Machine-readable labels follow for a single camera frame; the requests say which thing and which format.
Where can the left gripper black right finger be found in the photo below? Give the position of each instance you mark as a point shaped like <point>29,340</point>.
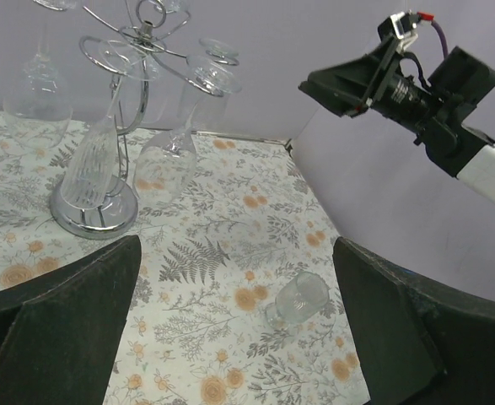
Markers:
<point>418,341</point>

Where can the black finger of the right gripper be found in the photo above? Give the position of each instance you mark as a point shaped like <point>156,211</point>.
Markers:
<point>351,88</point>

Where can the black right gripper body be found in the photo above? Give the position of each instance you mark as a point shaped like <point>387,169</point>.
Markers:
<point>388,91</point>

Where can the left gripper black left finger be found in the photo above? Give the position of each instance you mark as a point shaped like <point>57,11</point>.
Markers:
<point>60,332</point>

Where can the chrome wine glass rack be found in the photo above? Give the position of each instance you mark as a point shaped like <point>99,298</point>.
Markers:
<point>119,210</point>

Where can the ribbed short glass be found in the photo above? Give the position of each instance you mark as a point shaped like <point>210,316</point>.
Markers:
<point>203,102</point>

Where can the ribbed stemmed wine glass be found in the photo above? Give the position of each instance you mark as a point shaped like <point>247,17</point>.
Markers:
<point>89,172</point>

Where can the clear wine glass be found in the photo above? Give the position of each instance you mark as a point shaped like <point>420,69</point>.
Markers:
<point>37,108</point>
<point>151,43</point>
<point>165,167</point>

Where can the clear wine glass back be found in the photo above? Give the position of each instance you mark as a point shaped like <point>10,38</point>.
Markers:
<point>151,43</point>

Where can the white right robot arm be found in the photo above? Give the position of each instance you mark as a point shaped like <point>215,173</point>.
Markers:
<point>434,110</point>

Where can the floral table cloth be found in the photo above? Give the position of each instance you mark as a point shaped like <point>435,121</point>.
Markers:
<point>212,261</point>

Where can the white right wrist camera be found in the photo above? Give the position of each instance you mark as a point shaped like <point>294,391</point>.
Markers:
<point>403,27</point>

